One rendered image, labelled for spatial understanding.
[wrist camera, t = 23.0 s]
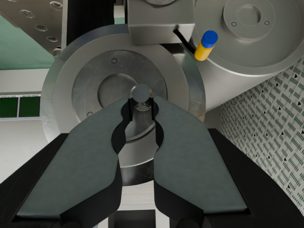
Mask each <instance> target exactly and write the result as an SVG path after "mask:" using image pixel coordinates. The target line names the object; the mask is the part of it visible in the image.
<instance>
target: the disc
mask: <svg viewBox="0 0 304 228"><path fill-rule="evenodd" d="M118 33H128V34H129V29H128V24H113V25H107V26H104V27H100V28H97V29H94V30H91V31H89V32H87V33H85V34H83V35H82V36H80V37H79V38H77V39H76V40H74V41H73V42H72V43H70V44H69V45H68V46H67V47H66V48H65V49H64V50H63V51H62V52H61V53H60V54H59V55H58V57H57V58H56V59H55V61H54V62H53V64H52V65H51V67H50V69H49V71H48V73H47V75H46V78H45V81H44V84H43V87H42V92H41V98H40V116H41V122H42V127H43V130H44V134H45V136H46V139H47V141H48V143H50V142H51V141H52V140H53V139H55V138H56V137H57V136H58V135H60V132H59V130H58V128H57V125H56V123H55V119H54V115H53V109H52V95H53V89H54V86H55V82H56V79H57V76H58V74H59V72H60V70H61V69H62V67H63V65H64V64H65V62H66V61H67V60H68V59H69V57H70V56H71V55H72V54H73V53H74V52H75V51H77V50H78V49H79V48H81V47H82V46H83V45H85V44H87V43H88V42H90V41H92V40H94V39H97V38H100V37H103V36H106V35H111V34H118ZM160 45H162V46H163V47H164V48H166V49H167V50H168V51H169V52H170V53H171V54H172V55H173V56H174V57H175V58H176V60H177V61H178V62H179V64H180V66H181V67H182V69H183V71H184V74H185V76H186V79H187V82H188V87H189V93H190V105H189V113H191V114H192V115H194V116H195V117H197V118H198V119H199V120H200V121H202V122H203V123H204V118H205V111H206V95H205V89H204V83H203V80H202V77H201V74H200V72H199V70H198V67H197V65H196V64H195V62H194V60H193V59H192V57H191V56H190V55H189V53H188V52H187V51H186V50H185V49H184V48H183V47H182V46H181V45H180V44H179V43H162V44H160ZM120 170H121V175H122V180H123V186H132V185H139V184H143V183H147V182H149V181H152V180H153V159H152V160H150V161H148V162H146V163H143V164H141V165H137V166H131V167H123V168H120Z"/></svg>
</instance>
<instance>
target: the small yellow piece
mask: <svg viewBox="0 0 304 228"><path fill-rule="evenodd" d="M173 32H174V33H175V34H176V35H177V36H178V38H179V39H180V40H181V42H182V43H183V44H184V46H185V47H186V48H187V49H188V50H189V51H190V52H191V53H192V54H194V55H195V58H196V59H197V60H199V61H203V60H205V59H206V58H207V57H208V55H209V54H210V52H211V51H212V49H213V47H214V46H215V43H216V42H217V40H218V35H217V34H216V32H214V31H212V30H209V31H206V32H205V33H204V35H203V37H202V38H201V40H200V42H199V44H198V46H197V49H194V48H193V47H192V46H191V45H190V44H189V43H188V42H187V41H186V39H185V38H184V37H183V35H182V34H181V33H180V32H179V31H178V30H177V29H175V30H174V31H173Z"/></svg>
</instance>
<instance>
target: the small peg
mask: <svg viewBox="0 0 304 228"><path fill-rule="evenodd" d="M130 98H131V100H132V102H133V104H134V106H135V108H136V109H137V110H138V111H140V112H146V111H148V110H149V109H150V108H151V107H152V106H151V98H152V90H151V89H150V87H149V86H147V85H145V84H138V85H135V86H134V87H133V88H132V89H131V92H130Z"/></svg>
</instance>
